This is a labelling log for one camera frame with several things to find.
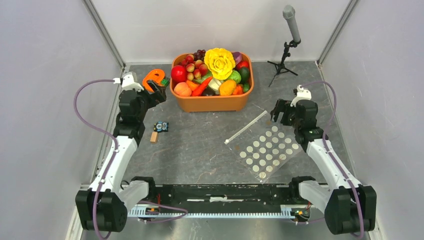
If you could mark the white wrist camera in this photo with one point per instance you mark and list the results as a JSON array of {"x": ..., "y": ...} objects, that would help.
[
  {"x": 300, "y": 93},
  {"x": 129, "y": 82}
]

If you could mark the dark toy grapes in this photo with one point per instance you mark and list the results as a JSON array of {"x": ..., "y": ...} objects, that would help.
[{"x": 199, "y": 54}]

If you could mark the red toy apple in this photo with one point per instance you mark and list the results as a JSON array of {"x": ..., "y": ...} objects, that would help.
[{"x": 179, "y": 74}]

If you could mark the small wooden block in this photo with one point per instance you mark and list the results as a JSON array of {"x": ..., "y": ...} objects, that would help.
[{"x": 154, "y": 137}]

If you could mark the small blue robot toy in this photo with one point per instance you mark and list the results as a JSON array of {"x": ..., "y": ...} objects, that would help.
[{"x": 161, "y": 127}]

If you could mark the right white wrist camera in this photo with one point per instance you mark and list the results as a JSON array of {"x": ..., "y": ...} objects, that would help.
[{"x": 300, "y": 93}]

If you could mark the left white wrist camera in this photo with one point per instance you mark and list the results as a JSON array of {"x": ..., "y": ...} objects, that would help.
[{"x": 129, "y": 82}]

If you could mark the dark green toy avocado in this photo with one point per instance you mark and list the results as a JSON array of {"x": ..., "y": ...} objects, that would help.
[{"x": 244, "y": 74}]

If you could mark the yellow toy flower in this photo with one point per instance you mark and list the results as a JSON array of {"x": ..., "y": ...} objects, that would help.
[{"x": 220, "y": 62}]

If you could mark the clear polka-dot zip bag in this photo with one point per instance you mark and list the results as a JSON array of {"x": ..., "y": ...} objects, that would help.
[{"x": 263, "y": 146}]

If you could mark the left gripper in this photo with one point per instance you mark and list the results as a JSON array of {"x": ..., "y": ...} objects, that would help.
[{"x": 157, "y": 97}]

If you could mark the grey microphone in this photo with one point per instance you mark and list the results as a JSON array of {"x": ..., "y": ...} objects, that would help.
[{"x": 289, "y": 15}]

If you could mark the red toy chili pepper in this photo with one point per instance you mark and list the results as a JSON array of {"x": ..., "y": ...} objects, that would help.
[{"x": 199, "y": 90}]

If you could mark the orange plastic basket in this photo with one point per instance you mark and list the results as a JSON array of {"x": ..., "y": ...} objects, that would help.
[{"x": 210, "y": 100}]

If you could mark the toy peach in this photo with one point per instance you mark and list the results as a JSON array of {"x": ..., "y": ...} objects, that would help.
[{"x": 182, "y": 89}]

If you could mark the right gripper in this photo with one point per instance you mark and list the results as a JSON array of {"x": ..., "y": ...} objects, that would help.
[{"x": 282, "y": 106}]

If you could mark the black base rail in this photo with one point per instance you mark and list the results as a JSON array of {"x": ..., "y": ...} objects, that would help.
[{"x": 221, "y": 200}]

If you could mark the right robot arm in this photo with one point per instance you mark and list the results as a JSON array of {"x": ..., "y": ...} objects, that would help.
[{"x": 348, "y": 206}]

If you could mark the green toy cabbage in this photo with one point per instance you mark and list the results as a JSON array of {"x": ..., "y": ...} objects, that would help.
[{"x": 235, "y": 75}]

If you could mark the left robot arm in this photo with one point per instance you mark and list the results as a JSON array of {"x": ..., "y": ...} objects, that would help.
[{"x": 104, "y": 206}]

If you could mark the yellow toy mango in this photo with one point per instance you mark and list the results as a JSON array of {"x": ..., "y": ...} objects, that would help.
[{"x": 227, "y": 88}]

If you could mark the orange toy bell pepper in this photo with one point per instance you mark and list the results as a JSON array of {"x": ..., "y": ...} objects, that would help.
[{"x": 238, "y": 90}]

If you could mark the black tripod stand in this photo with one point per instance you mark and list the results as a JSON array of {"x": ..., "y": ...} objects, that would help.
[{"x": 280, "y": 67}]

